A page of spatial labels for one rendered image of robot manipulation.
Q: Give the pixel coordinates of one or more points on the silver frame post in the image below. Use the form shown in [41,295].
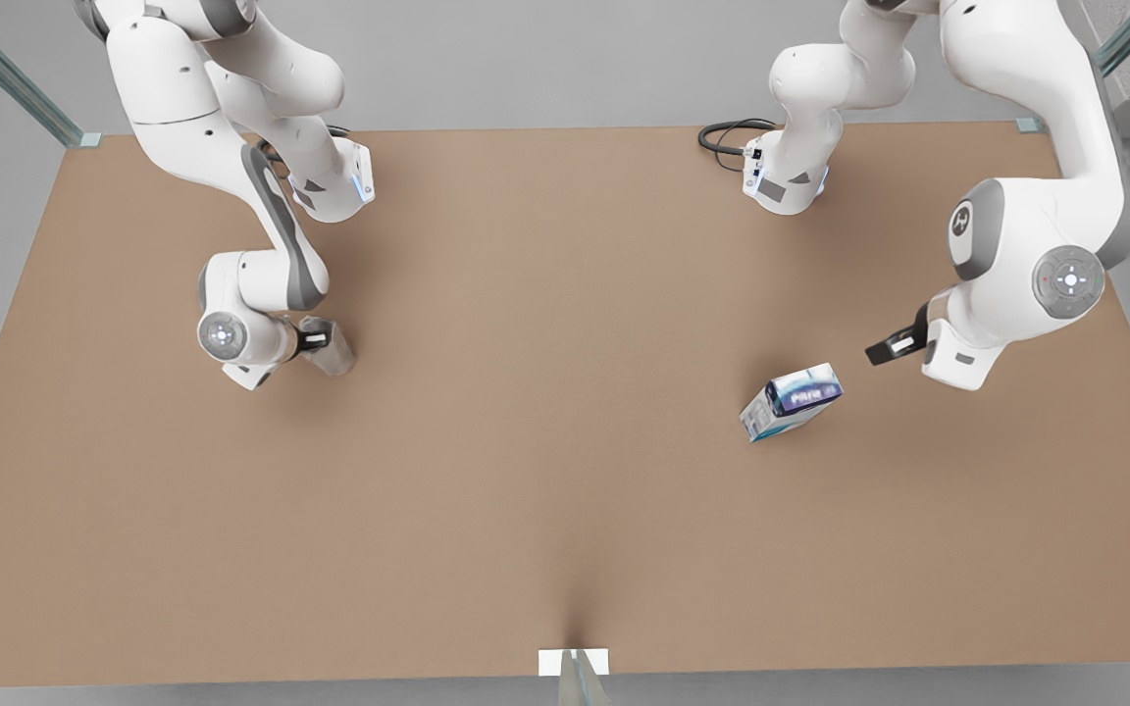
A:
[1129,34]
[6,71]
[580,677]

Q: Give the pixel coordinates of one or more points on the blue and white carton box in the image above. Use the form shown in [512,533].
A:
[789,404]

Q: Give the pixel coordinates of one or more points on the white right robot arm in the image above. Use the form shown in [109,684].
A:
[173,88]

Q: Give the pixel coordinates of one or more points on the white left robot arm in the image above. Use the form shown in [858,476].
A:
[1016,245]

